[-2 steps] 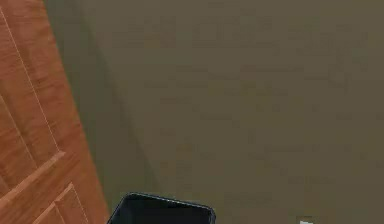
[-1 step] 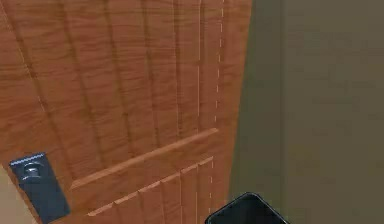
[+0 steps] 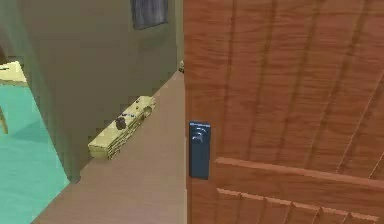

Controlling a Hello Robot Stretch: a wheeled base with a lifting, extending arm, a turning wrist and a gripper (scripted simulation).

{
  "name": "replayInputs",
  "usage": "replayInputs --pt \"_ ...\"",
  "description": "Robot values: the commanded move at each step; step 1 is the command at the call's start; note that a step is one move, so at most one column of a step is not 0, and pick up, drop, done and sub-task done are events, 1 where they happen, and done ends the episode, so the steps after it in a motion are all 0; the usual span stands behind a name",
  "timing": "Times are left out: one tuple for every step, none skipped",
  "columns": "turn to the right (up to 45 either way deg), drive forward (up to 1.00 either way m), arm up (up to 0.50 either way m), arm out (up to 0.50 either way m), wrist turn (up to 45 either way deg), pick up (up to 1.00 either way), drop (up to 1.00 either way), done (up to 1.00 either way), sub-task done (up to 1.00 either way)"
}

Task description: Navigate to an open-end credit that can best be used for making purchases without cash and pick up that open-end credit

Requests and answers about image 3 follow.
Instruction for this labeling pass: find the small black round object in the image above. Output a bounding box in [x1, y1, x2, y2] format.
[115, 117, 128, 131]

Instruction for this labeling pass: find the pale yellow low cabinet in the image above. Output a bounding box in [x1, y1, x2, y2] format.
[87, 95, 157, 161]

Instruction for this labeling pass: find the brown wooden room door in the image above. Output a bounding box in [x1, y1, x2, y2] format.
[182, 0, 384, 224]

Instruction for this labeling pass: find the pale yellow wooden table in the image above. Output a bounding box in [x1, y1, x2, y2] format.
[0, 60, 28, 135]

